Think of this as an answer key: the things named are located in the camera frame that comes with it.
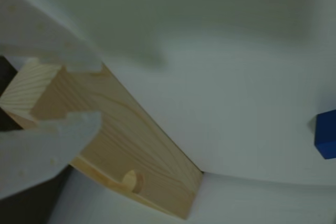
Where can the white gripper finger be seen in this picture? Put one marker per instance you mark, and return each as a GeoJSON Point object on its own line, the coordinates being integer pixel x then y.
{"type": "Point", "coordinates": [34, 35]}
{"type": "Point", "coordinates": [31, 150]}

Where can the small blue cube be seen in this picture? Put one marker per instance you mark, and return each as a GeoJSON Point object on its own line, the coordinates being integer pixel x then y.
{"type": "Point", "coordinates": [326, 134]}

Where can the white laminate board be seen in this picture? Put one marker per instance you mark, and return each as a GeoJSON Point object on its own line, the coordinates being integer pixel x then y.
{"type": "Point", "coordinates": [236, 98]}

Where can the light wooden box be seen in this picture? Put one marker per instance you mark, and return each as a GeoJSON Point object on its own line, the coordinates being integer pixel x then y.
{"type": "Point", "coordinates": [126, 129]}

